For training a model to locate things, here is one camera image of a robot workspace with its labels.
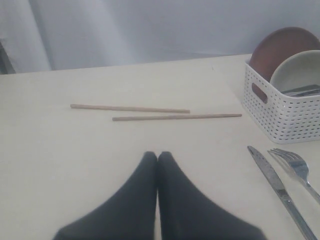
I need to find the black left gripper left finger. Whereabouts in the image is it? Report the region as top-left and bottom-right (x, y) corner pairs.
(54, 151), (157, 240)

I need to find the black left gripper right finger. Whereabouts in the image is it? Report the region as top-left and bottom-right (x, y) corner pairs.
(157, 151), (258, 240)

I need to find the wooden chopstick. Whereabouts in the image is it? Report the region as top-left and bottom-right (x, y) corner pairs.
(112, 113), (242, 122)
(70, 104), (191, 114)

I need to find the steel fork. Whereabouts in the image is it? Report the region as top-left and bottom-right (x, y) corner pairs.
(267, 148), (320, 204)

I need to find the steel table knife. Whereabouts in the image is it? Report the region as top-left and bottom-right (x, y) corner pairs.
(247, 145), (318, 240)

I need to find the grey ceramic bowl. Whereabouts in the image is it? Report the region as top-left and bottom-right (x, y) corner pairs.
(270, 50), (320, 92)

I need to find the white perforated plastic basket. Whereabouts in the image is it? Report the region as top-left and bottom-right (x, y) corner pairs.
(242, 59), (320, 144)

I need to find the brown wooden plate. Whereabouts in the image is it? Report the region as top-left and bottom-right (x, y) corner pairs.
(248, 27), (320, 82)

